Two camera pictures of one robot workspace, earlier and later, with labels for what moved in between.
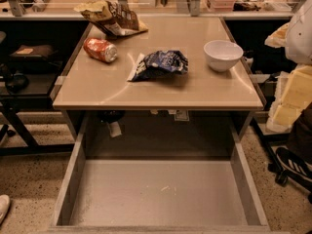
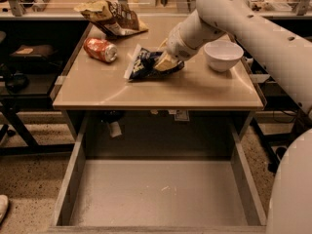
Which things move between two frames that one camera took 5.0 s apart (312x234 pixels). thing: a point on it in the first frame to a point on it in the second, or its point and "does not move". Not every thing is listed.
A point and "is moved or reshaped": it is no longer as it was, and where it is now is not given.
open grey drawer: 160,173 does not move
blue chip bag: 159,62 is moved or reshaped
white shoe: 5,204 does not move
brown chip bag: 111,18 does not move
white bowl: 222,55 does not move
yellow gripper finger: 277,38 to 180,43
